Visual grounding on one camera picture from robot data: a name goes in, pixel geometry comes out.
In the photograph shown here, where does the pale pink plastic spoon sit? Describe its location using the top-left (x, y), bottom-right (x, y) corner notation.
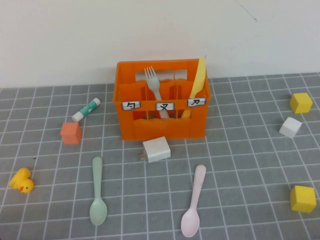
top-left (180, 164), bottom-right (207, 238)

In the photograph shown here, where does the pale green plastic spoon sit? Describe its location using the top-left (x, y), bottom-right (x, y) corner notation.
top-left (89, 156), bottom-right (108, 226)

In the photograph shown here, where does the orange plastic cutlery holder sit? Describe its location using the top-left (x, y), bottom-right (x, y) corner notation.
top-left (112, 58), bottom-right (210, 142)

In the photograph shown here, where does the white plug charger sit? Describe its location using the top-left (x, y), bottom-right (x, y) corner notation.
top-left (138, 136), bottom-right (172, 164)

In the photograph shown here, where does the pale blue plastic fork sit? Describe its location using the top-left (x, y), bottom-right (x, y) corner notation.
top-left (144, 66), bottom-right (171, 120)

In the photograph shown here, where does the yellow plastic knife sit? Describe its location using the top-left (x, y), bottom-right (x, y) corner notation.
top-left (181, 56), bottom-right (207, 119)

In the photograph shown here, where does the white green glue stick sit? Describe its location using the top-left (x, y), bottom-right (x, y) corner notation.
top-left (71, 97), bottom-right (102, 123)

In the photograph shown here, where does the orange cube block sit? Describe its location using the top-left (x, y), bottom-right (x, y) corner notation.
top-left (59, 121), bottom-right (82, 145)

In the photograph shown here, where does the grey grid table mat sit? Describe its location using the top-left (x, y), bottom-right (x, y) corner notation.
top-left (0, 72), bottom-right (320, 240)

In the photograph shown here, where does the white cube block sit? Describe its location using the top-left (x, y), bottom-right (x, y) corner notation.
top-left (278, 116), bottom-right (303, 140)

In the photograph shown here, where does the yellow cube block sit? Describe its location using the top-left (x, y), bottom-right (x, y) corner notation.
top-left (289, 92), bottom-right (314, 115)
top-left (289, 185), bottom-right (318, 214)

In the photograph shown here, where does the yellow rubber duck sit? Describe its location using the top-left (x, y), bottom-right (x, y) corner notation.
top-left (9, 167), bottom-right (35, 195)

